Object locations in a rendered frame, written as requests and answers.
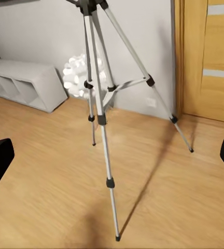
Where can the wall socket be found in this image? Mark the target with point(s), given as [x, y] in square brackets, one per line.
[151, 102]

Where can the bookcase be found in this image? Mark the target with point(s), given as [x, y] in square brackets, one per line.
[33, 84]

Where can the door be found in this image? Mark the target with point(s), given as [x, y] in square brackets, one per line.
[199, 58]

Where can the camera tripod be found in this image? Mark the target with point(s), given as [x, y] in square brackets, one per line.
[92, 32]

